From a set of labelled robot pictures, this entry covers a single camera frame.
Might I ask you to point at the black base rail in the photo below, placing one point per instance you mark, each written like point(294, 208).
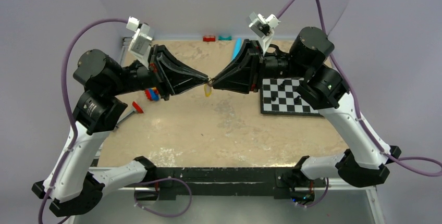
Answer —
point(241, 181)

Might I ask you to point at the black white chessboard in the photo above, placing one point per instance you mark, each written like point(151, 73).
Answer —
point(284, 103)

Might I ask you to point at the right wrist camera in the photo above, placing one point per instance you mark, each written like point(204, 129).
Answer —
point(264, 28)

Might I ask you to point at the black chess piece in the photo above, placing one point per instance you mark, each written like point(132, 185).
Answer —
point(297, 97)
point(282, 85)

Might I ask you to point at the yellow tag keyring with keys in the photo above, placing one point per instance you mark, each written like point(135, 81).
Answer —
point(207, 89)

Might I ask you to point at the red tipped tool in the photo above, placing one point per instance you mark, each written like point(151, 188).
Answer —
point(135, 109)

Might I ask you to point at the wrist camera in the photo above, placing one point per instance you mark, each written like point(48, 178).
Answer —
point(264, 28)
point(140, 44)

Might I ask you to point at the blue cylinder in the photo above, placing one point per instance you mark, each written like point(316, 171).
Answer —
point(237, 48)

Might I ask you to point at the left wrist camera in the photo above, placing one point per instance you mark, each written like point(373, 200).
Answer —
point(140, 44)

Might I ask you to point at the teal brick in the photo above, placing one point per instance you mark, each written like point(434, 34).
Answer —
point(224, 37)

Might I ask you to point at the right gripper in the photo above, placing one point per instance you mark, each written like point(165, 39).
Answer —
point(241, 76)

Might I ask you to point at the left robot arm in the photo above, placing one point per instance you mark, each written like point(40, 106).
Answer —
point(72, 188)

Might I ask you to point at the red brick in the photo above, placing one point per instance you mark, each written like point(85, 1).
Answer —
point(209, 38)

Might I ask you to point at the colourful brick toy stack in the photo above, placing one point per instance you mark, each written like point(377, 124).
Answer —
point(152, 94)

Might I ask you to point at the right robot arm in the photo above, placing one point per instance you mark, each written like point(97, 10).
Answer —
point(364, 162)

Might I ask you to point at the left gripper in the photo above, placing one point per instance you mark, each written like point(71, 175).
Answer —
point(169, 72)

